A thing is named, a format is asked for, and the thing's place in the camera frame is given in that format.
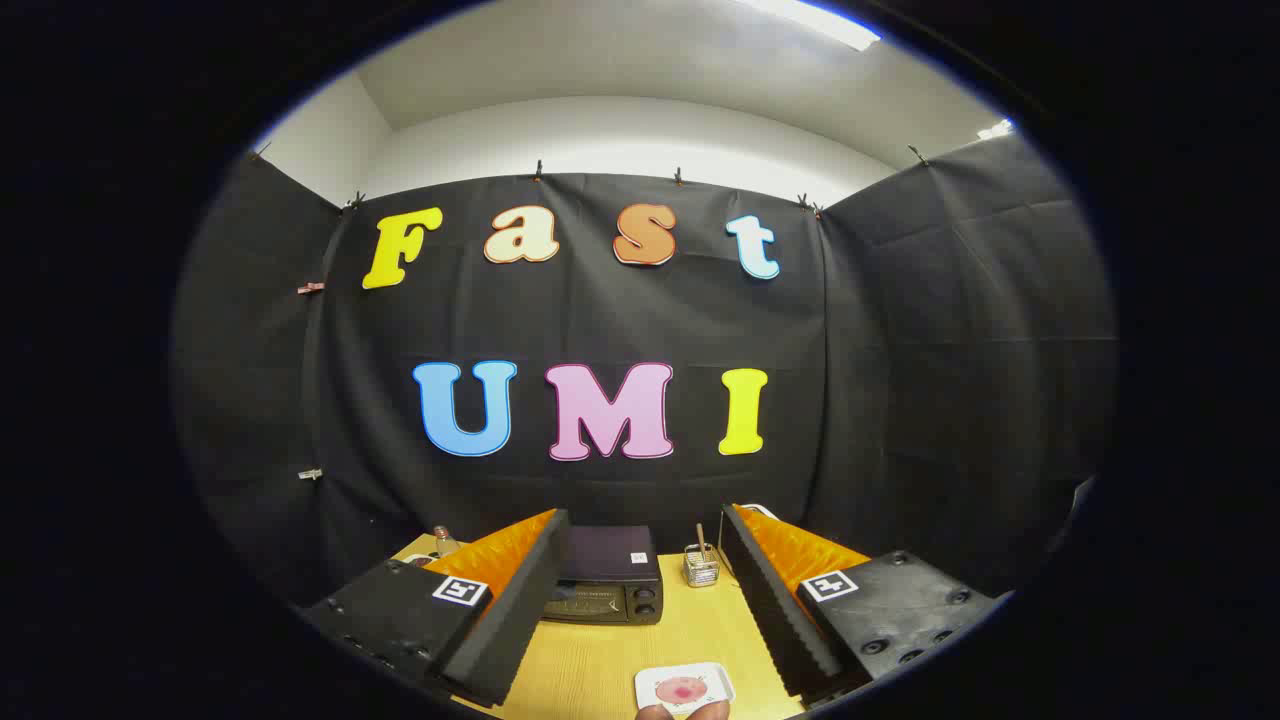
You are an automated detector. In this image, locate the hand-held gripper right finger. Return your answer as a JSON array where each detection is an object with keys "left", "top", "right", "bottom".
[{"left": 720, "top": 503, "right": 1001, "bottom": 701}]

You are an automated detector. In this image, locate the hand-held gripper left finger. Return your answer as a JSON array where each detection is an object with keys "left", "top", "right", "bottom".
[{"left": 300, "top": 508, "right": 571, "bottom": 709}]

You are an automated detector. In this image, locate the white square plate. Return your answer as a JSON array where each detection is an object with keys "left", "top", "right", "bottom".
[{"left": 634, "top": 661, "right": 736, "bottom": 716}]

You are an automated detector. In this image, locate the black toaster oven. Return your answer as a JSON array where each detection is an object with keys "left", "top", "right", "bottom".
[{"left": 540, "top": 526, "right": 665, "bottom": 626}]

